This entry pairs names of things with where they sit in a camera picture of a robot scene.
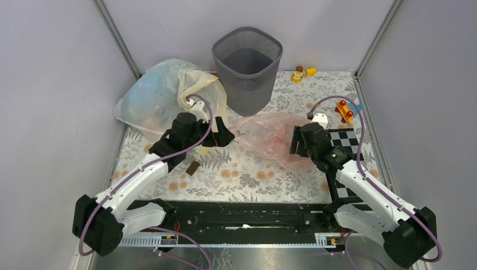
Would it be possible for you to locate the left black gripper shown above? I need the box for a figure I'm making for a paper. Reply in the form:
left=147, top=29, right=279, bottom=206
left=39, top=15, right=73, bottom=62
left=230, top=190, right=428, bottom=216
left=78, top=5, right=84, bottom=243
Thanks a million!
left=184, top=116, right=235, bottom=150

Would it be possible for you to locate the pink plastic trash bag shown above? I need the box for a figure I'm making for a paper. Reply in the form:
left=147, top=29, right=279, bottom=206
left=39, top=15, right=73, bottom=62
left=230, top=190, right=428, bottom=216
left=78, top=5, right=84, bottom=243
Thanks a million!
left=229, top=112, right=316, bottom=171

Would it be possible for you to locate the clear yellowish plastic bag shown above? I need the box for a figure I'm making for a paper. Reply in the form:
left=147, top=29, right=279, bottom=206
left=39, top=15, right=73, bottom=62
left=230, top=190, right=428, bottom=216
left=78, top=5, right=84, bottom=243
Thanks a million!
left=113, top=58, right=227, bottom=141

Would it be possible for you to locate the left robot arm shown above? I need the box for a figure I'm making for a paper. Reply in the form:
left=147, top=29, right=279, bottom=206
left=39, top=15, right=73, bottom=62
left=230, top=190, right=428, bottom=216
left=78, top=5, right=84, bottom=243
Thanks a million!
left=72, top=112, right=235, bottom=256

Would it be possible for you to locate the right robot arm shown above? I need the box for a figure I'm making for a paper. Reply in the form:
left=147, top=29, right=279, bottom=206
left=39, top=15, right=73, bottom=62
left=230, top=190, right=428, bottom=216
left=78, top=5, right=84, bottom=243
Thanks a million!
left=290, top=123, right=437, bottom=268

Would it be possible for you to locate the grey mesh trash bin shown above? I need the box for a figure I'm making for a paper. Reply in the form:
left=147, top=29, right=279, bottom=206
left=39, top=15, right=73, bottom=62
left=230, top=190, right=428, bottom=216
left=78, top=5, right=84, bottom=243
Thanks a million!
left=212, top=26, right=283, bottom=116

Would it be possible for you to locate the small brown rectangular chip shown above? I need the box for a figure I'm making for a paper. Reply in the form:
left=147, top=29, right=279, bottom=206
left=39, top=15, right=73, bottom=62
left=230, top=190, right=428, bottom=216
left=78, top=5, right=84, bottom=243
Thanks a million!
left=186, top=161, right=200, bottom=176

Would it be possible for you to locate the black white checkerboard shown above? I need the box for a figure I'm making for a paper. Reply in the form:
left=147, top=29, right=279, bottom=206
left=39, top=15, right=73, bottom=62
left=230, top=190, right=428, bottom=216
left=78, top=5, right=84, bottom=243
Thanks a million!
left=324, top=128, right=374, bottom=202

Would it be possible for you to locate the orange toy car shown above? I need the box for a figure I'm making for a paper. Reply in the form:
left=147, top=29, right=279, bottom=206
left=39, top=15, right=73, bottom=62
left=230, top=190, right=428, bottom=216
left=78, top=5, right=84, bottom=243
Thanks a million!
left=335, top=100, right=354, bottom=123

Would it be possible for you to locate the yellow toy figure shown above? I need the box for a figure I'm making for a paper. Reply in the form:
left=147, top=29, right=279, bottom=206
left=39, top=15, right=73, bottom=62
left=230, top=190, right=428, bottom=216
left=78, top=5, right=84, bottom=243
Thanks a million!
left=291, top=70, right=303, bottom=83

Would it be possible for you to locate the blue triangular toy piece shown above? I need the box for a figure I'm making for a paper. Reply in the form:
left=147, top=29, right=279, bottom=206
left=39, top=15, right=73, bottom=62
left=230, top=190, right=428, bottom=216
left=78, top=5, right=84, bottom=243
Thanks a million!
left=349, top=104, right=363, bottom=118

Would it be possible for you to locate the yellow toy cube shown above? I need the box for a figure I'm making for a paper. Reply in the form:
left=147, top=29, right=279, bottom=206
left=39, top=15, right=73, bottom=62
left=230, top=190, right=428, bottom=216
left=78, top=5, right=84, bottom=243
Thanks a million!
left=305, top=67, right=317, bottom=77

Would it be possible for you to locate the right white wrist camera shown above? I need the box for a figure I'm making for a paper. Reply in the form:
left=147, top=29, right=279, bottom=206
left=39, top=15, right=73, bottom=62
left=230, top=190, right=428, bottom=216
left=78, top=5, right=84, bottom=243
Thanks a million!
left=307, top=113, right=329, bottom=129

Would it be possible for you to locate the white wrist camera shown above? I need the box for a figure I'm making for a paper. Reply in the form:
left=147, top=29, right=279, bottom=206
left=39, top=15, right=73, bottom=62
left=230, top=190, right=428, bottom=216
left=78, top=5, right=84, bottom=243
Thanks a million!
left=186, top=99, right=209, bottom=123
left=307, top=113, right=329, bottom=129

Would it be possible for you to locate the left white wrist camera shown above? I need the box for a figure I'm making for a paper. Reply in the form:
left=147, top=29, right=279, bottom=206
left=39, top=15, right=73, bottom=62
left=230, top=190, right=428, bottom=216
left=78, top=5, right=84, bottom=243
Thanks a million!
left=186, top=99, right=209, bottom=123

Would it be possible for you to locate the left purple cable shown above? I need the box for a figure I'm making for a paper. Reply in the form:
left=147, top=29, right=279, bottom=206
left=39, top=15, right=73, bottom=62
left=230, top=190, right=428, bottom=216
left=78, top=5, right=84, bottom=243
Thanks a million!
left=77, top=93, right=214, bottom=270

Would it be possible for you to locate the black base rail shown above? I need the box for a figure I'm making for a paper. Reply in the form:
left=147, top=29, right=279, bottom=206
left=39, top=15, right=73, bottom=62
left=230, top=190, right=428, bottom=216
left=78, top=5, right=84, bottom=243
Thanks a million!
left=124, top=199, right=377, bottom=247

